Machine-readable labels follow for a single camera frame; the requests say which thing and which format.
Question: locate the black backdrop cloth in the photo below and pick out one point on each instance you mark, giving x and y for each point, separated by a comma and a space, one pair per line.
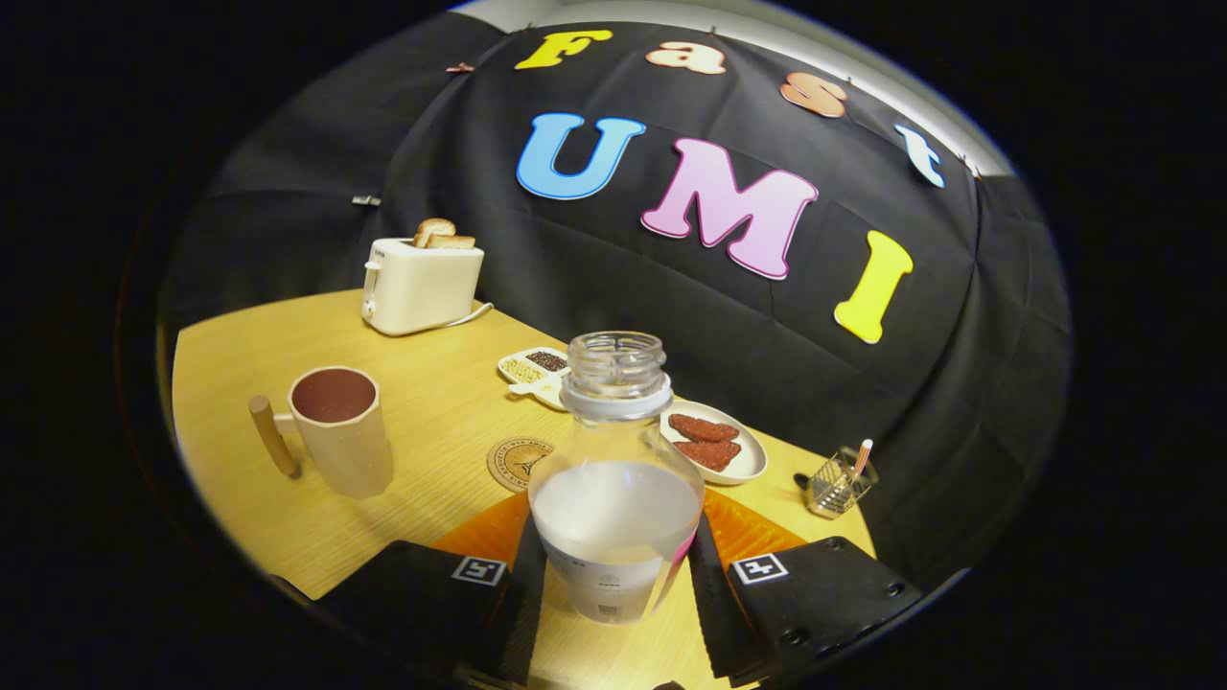
767, 364

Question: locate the red meat patty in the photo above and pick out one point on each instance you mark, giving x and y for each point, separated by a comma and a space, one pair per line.
702, 427
711, 454

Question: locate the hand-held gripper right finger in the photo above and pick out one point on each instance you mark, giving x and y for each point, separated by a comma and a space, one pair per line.
714, 623

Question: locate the orange white straw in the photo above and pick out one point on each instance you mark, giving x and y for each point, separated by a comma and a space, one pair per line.
863, 457

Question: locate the white divided condiment dish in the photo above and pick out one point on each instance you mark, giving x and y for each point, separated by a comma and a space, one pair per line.
537, 369

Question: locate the round cork coaster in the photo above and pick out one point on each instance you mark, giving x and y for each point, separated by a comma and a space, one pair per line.
511, 465

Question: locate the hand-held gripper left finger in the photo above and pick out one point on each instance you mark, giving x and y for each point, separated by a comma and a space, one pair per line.
525, 623

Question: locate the clear plastic juice bottle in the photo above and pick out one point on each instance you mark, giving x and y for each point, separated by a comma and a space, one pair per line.
613, 537

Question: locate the toast slice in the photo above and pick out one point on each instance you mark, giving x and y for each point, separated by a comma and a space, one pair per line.
433, 228
452, 241

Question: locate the wooden table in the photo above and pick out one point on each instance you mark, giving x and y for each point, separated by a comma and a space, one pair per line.
431, 402

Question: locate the white round plate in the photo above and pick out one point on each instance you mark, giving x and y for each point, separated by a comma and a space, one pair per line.
752, 460

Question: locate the white toaster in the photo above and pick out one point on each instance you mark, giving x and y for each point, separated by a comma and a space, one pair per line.
422, 287

